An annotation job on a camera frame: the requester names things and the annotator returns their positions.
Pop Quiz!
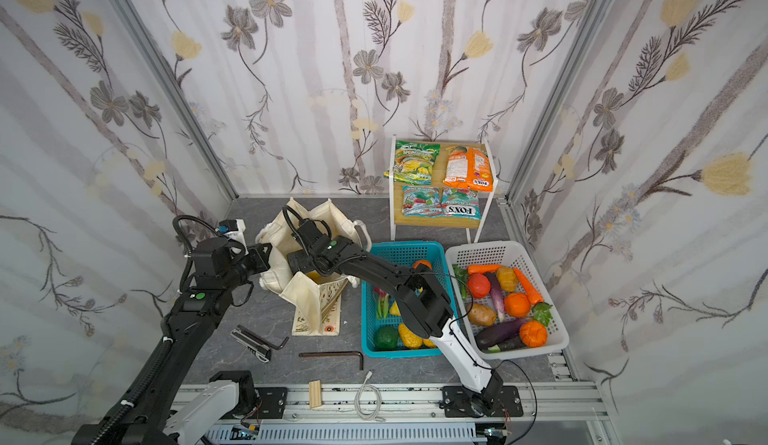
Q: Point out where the floral canvas tote bag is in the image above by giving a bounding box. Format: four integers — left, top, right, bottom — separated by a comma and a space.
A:
257, 198, 372, 336

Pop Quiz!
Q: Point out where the orange tangerine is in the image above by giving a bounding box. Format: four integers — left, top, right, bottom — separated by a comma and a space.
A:
412, 259, 432, 270

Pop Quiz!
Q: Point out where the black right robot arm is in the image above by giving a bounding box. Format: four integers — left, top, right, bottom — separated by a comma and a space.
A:
283, 207, 503, 417

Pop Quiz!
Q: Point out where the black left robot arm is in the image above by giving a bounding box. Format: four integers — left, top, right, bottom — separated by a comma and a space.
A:
72, 236, 273, 444

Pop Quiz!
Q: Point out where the cherry mint candy bag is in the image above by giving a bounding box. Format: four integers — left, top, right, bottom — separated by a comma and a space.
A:
401, 185, 443, 217

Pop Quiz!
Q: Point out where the green lemon candy bag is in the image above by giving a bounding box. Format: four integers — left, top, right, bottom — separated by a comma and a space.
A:
384, 140, 440, 186

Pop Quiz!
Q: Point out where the Fox's mint blossom candy bag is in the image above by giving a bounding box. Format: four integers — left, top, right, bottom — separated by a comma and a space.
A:
441, 187, 482, 220

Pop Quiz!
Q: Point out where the orange candy bag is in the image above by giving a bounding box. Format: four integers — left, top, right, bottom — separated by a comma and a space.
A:
443, 145, 493, 192

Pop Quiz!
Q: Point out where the black metal clamp tool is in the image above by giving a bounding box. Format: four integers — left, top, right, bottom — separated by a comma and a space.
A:
230, 325, 289, 363

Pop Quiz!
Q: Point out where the white wooden shelf rack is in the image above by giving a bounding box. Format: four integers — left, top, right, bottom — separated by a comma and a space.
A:
387, 134, 498, 243

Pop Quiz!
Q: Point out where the large black allen key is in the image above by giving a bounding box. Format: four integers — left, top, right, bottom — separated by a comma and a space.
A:
298, 350, 365, 371

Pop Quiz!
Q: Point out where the teal plastic basket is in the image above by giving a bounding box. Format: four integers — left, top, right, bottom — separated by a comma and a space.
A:
359, 240, 463, 360

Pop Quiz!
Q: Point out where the green avocado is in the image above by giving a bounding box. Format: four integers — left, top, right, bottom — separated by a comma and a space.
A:
373, 325, 399, 351

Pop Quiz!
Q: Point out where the yellow corn cob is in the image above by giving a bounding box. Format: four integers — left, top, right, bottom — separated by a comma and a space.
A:
398, 323, 424, 350

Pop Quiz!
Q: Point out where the small wooden block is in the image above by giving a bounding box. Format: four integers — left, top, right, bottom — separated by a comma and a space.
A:
308, 380, 323, 409

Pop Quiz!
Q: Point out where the orange carrot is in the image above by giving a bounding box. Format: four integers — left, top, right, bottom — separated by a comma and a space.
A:
467, 264, 501, 275
512, 267, 544, 306

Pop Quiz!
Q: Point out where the red tomato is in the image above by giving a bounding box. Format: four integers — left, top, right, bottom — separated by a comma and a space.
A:
467, 273, 491, 299

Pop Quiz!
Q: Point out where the brown potato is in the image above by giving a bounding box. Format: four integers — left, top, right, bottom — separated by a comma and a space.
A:
467, 303, 497, 327

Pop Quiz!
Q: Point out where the long purple eggplant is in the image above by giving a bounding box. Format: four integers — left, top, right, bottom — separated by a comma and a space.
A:
484, 272, 506, 322

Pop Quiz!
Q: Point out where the white plastic basket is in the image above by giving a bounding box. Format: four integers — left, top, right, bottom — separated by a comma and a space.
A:
446, 241, 569, 361

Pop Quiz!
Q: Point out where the orange pumpkin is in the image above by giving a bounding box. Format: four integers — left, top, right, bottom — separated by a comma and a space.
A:
519, 320, 548, 348

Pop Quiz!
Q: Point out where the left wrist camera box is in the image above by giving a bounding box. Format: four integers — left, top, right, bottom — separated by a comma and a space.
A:
218, 219, 246, 242

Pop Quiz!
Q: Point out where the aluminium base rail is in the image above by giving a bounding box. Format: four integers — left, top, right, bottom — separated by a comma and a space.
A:
196, 382, 621, 444

